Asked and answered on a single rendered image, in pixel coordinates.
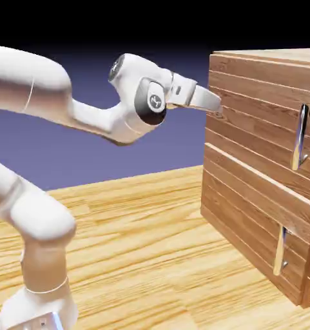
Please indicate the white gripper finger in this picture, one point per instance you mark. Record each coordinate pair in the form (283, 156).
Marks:
(219, 110)

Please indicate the light wood cabinet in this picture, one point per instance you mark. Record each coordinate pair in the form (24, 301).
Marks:
(260, 159)

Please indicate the wooden cabinet door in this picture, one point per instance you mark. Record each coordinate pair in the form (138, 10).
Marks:
(257, 118)
(250, 206)

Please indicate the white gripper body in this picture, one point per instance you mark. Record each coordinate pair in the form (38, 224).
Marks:
(205, 98)

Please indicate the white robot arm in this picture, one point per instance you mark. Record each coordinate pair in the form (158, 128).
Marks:
(49, 82)

